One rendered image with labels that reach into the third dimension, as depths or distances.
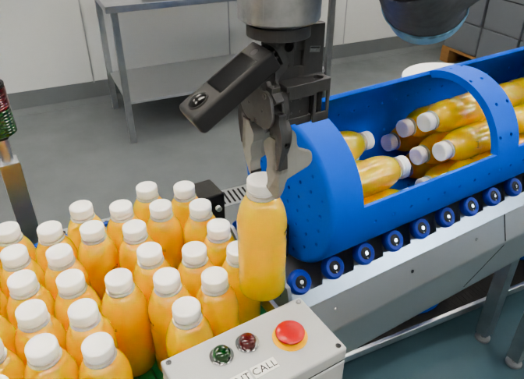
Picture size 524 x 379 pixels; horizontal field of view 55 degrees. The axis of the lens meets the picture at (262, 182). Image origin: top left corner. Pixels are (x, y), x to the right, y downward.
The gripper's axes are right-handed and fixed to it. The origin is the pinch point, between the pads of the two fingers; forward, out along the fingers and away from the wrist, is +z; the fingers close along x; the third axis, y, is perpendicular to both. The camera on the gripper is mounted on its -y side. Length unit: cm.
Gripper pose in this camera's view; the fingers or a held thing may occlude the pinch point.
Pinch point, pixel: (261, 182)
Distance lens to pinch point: 64.4
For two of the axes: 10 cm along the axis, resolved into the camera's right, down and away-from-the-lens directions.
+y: 8.5, -2.8, 4.4
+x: -5.2, -4.6, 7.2
